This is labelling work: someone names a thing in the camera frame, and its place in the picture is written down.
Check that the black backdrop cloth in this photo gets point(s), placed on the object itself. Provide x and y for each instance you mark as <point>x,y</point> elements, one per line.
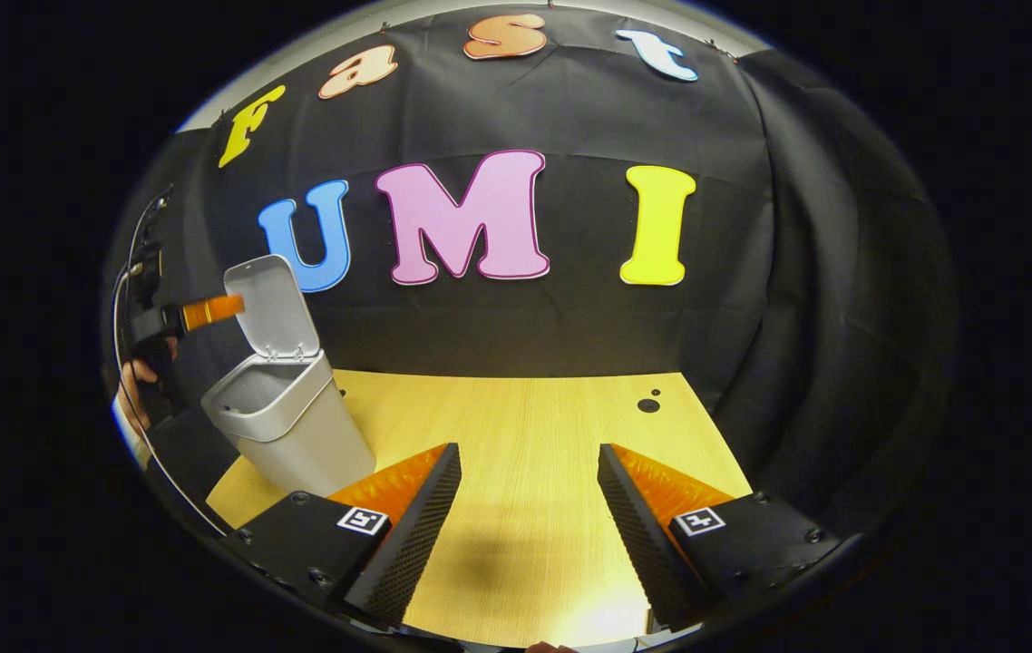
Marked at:
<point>570,336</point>

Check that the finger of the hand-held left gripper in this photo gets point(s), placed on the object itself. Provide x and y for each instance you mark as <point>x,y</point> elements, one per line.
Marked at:
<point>212,311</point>

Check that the wooden desktop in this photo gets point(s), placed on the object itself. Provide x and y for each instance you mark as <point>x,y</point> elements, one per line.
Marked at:
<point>525,453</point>

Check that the white desktop garbage bin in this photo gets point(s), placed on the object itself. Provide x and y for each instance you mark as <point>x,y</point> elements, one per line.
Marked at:
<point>294,426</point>

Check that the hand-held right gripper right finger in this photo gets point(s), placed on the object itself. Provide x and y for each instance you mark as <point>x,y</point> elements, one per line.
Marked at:
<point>647,544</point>

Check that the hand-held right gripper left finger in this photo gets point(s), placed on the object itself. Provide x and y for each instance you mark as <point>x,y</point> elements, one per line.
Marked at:
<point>412,535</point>

